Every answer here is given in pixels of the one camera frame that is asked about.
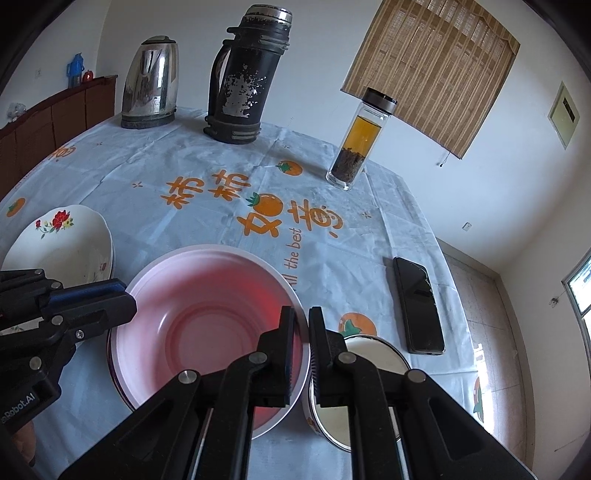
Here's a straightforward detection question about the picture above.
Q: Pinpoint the white enamel bowl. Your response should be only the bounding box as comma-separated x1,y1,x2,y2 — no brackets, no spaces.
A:
303,334,410,452

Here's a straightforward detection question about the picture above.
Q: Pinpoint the white persimmon print tablecloth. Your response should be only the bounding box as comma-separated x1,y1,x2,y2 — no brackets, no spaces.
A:
0,106,486,480

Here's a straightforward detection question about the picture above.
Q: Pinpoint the beige wall panel box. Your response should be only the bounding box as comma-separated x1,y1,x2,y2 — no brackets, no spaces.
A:
548,83,580,149

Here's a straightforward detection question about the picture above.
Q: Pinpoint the small red object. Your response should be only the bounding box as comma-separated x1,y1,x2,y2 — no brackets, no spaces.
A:
82,71,94,83

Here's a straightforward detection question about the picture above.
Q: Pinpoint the stainless steel electric kettle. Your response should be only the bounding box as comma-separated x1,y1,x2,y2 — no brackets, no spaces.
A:
121,35,179,130

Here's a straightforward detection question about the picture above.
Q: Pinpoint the dark wooden cabinet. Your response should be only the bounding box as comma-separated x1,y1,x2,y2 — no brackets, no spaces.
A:
1,75,117,196

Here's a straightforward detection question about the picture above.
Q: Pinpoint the glass tea bottle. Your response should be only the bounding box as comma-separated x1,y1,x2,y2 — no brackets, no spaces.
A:
325,87,397,190

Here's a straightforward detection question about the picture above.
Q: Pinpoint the person's hand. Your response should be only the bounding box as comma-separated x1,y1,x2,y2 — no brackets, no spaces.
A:
10,421,37,467

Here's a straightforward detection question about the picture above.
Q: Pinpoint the black thermos flask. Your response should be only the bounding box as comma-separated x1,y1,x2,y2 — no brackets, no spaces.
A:
204,4,293,144

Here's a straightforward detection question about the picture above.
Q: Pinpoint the black smartphone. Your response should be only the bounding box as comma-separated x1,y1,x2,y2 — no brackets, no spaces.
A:
393,257,445,355

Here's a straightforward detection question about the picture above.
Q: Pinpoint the blue thermos jug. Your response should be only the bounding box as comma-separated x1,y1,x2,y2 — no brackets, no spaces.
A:
66,53,84,88

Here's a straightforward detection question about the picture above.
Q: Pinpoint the bamboo window blind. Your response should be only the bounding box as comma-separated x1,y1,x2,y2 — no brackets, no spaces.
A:
342,0,520,158

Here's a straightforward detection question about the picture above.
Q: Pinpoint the white floral plate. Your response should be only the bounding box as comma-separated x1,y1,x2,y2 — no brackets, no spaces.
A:
0,204,115,335

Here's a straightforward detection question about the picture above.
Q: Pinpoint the window with green frame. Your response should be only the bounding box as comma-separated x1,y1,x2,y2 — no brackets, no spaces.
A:
562,251,591,358

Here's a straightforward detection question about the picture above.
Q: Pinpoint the pink bowl red rim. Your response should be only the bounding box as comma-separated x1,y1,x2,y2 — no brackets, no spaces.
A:
106,244,312,440

